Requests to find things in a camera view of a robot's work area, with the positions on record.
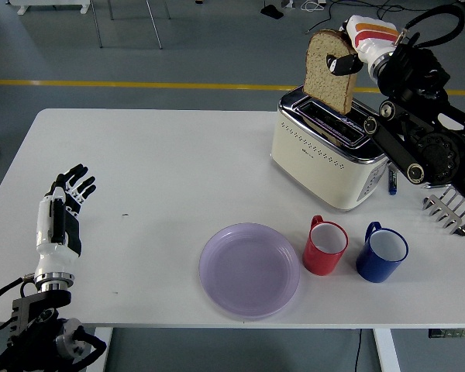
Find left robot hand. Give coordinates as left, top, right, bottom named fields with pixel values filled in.
left=34, top=163, right=98, bottom=278

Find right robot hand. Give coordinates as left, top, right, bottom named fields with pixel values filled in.
left=325, top=14, right=401, bottom=77

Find brown bread slice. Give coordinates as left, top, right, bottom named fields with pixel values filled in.
left=302, top=29, right=360, bottom=115

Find purple plastic plate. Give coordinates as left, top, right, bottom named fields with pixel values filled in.
left=199, top=222, right=301, bottom=321

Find white table leg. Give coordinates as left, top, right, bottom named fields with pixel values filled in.
left=373, top=328, right=402, bottom=372
left=87, top=327, right=113, bottom=372

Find black floor pedal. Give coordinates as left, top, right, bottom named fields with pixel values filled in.
left=260, top=4, right=284, bottom=20

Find cream and chrome toaster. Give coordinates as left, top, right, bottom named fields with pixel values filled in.
left=270, top=85, right=391, bottom=213

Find blue marker pen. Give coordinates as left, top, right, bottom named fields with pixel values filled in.
left=386, top=162, right=399, bottom=196

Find silver metal toast rack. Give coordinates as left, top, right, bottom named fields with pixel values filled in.
left=422, top=188, right=465, bottom=236

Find blue enamel mug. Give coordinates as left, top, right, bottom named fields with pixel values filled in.
left=355, top=221, right=409, bottom=284

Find red enamel mug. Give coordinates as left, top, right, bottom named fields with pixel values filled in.
left=302, top=215, right=350, bottom=277

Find white furniture base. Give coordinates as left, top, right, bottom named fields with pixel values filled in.
left=6, top=0, right=92, bottom=16

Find black table control panel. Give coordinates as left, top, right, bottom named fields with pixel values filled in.
left=428, top=328, right=465, bottom=340

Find black floor cable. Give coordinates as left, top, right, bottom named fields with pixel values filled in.
left=305, top=0, right=412, bottom=36

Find white floor cable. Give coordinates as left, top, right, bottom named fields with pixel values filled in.
left=300, top=0, right=329, bottom=12

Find grey metal frame legs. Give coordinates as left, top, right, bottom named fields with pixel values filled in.
left=89, top=0, right=172, bottom=50

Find thin black hanging cable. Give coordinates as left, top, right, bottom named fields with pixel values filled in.
left=350, top=328, right=363, bottom=372

